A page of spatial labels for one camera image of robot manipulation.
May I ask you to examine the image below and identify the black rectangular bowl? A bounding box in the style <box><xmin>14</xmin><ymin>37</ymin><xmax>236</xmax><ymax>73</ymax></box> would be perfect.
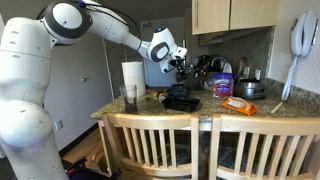
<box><xmin>162</xmin><ymin>94</ymin><xmax>201</xmax><ymax>113</ymax></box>

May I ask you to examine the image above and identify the black equipment bag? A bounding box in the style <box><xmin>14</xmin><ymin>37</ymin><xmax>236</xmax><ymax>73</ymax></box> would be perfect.
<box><xmin>61</xmin><ymin>156</ymin><xmax>123</xmax><ymax>180</ymax></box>

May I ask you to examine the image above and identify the light wooden slatted chair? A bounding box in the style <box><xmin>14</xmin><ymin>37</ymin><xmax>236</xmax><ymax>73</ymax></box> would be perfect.
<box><xmin>97</xmin><ymin>112</ymin><xmax>200</xmax><ymax>180</ymax></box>
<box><xmin>208</xmin><ymin>113</ymin><xmax>320</xmax><ymax>180</ymax></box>

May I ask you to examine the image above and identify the white low wall outlet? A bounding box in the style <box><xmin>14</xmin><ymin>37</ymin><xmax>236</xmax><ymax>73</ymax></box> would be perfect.
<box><xmin>54</xmin><ymin>119</ymin><xmax>64</xmax><ymax>131</ymax></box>

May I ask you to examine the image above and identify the black coffee maker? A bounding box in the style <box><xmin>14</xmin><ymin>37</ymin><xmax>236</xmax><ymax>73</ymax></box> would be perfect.
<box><xmin>194</xmin><ymin>54</ymin><xmax>214</xmax><ymax>89</ymax></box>

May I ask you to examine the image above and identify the silver rice cooker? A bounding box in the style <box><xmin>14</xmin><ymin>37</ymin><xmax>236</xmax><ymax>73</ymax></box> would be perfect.
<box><xmin>233</xmin><ymin>78</ymin><xmax>267</xmax><ymax>100</ymax></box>

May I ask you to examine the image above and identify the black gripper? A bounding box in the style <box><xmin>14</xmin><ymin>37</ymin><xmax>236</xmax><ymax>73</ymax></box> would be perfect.
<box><xmin>169</xmin><ymin>57</ymin><xmax>190</xmax><ymax>83</ymax></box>

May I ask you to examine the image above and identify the clear plastic blender jar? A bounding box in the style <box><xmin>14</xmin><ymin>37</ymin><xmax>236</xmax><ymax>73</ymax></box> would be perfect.
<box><xmin>118</xmin><ymin>83</ymin><xmax>139</xmax><ymax>114</ymax></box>

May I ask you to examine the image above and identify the white paper towel roll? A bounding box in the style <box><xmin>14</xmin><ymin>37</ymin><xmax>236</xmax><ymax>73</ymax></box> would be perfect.
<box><xmin>121</xmin><ymin>60</ymin><xmax>147</xmax><ymax>99</ymax></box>

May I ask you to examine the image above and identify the wooden spoon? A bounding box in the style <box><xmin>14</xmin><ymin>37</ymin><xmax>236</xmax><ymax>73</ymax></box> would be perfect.
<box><xmin>235</xmin><ymin>56</ymin><xmax>248</xmax><ymax>83</ymax></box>

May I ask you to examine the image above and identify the narrow beige cabinet door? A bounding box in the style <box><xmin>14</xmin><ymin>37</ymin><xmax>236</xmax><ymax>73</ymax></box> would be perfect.
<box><xmin>191</xmin><ymin>0</ymin><xmax>231</xmax><ymax>36</ymax></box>

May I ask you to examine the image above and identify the white coiled phone cord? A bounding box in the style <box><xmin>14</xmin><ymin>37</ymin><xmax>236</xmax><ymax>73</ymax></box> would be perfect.
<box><xmin>280</xmin><ymin>55</ymin><xmax>298</xmax><ymax>102</ymax></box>

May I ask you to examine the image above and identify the white wall phone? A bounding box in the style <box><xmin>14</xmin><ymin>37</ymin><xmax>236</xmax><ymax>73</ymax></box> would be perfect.
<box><xmin>289</xmin><ymin>10</ymin><xmax>319</xmax><ymax>58</ymax></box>

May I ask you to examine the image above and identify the wide beige cabinet door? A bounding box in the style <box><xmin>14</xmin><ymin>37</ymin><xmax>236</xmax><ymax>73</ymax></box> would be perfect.
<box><xmin>229</xmin><ymin>0</ymin><xmax>281</xmax><ymax>31</ymax></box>

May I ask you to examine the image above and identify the clear jar with blue lid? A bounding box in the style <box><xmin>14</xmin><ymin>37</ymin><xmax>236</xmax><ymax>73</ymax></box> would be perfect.
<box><xmin>212</xmin><ymin>72</ymin><xmax>235</xmax><ymax>99</ymax></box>

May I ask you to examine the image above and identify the orange snack bag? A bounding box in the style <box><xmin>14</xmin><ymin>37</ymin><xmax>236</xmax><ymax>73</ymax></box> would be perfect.
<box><xmin>221</xmin><ymin>96</ymin><xmax>259</xmax><ymax>116</ymax></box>

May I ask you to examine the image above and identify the dark blue round bowl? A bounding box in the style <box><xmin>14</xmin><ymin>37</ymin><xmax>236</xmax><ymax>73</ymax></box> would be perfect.
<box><xmin>167</xmin><ymin>85</ymin><xmax>193</xmax><ymax>98</ymax></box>

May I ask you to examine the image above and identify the flat wooden stick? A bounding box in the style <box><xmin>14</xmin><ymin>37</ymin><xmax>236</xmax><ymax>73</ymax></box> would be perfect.
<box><xmin>269</xmin><ymin>101</ymin><xmax>285</xmax><ymax>115</ymax></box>

